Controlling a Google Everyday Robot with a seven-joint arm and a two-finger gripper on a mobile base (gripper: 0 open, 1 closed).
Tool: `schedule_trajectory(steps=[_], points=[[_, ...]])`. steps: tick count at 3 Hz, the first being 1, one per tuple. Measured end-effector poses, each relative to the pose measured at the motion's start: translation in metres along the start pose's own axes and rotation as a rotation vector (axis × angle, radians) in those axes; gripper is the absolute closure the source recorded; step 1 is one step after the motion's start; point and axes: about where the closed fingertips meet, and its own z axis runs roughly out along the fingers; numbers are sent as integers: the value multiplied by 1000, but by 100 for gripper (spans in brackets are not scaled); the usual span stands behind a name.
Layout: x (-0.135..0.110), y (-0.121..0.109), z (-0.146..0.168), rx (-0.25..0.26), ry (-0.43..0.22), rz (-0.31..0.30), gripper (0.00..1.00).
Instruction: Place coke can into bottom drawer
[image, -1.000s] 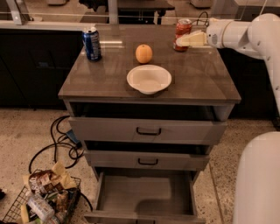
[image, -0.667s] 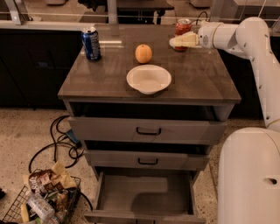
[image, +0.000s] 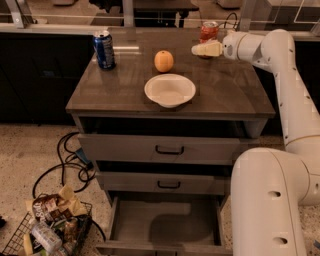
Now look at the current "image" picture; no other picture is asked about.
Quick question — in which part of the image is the drawer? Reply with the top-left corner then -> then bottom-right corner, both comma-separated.
96,172 -> 231,195
96,193 -> 233,256
79,134 -> 258,165

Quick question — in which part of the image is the orange fruit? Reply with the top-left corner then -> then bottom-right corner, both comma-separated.
154,50 -> 174,73

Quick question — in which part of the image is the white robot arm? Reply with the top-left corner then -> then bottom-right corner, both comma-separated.
192,29 -> 320,256

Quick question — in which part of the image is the blue pepsi can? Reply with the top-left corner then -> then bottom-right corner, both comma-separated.
93,30 -> 116,70

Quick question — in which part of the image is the black cable on floor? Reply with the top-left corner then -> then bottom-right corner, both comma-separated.
31,131 -> 97,199

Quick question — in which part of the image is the grey drawer cabinet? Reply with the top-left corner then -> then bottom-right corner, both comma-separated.
67,28 -> 274,256

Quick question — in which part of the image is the red coke can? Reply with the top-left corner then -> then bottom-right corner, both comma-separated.
199,21 -> 219,54

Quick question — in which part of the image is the top drawer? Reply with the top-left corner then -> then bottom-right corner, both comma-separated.
79,134 -> 258,165

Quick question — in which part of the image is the clear plastic bottle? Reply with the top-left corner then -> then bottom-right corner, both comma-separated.
31,221 -> 62,254

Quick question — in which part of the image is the black wire basket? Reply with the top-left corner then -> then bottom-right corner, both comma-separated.
2,201 -> 92,256

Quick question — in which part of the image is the white bowl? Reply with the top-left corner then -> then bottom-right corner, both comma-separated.
144,74 -> 196,108

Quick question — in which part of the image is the black cable behind cabinet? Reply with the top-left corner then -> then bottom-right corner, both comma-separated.
222,12 -> 240,30

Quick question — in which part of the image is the bottom drawer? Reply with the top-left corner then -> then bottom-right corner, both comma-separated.
96,193 -> 233,256

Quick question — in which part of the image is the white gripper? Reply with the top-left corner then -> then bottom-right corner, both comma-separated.
191,32 -> 247,60

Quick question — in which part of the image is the brown snack bag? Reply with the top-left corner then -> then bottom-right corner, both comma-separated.
26,185 -> 87,223

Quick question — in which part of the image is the middle drawer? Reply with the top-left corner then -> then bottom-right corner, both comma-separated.
96,172 -> 231,195

